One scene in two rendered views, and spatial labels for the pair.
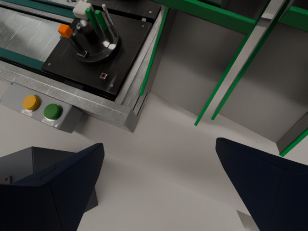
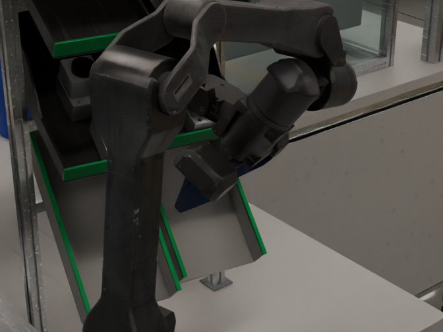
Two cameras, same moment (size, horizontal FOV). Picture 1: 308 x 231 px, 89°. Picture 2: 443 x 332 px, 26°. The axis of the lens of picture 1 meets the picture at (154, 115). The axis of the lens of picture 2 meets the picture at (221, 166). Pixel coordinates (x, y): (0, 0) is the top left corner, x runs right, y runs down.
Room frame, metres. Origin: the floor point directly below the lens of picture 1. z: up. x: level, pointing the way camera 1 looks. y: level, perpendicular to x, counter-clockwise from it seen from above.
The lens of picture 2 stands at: (-0.23, 0.97, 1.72)
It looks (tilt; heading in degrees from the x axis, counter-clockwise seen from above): 26 degrees down; 283
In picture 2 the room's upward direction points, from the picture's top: straight up
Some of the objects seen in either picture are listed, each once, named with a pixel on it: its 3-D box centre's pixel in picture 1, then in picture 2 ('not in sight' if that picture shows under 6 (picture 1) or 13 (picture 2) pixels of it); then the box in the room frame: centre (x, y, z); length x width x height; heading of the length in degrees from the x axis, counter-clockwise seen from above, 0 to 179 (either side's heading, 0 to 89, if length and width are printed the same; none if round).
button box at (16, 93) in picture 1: (41, 107); not in sight; (0.25, 0.30, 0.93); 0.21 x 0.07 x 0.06; 51
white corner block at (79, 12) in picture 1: (85, 13); not in sight; (0.50, 0.11, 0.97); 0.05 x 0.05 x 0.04; 51
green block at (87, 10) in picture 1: (92, 18); not in sight; (0.41, 0.08, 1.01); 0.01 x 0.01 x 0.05; 51
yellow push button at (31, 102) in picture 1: (32, 103); not in sight; (0.25, 0.30, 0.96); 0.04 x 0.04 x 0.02
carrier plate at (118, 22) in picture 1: (98, 47); not in sight; (0.37, 0.10, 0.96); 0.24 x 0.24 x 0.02; 51
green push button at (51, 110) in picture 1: (53, 112); not in sight; (0.21, 0.24, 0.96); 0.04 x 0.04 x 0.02
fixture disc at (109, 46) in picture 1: (95, 42); not in sight; (0.37, 0.10, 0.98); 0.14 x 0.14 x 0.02
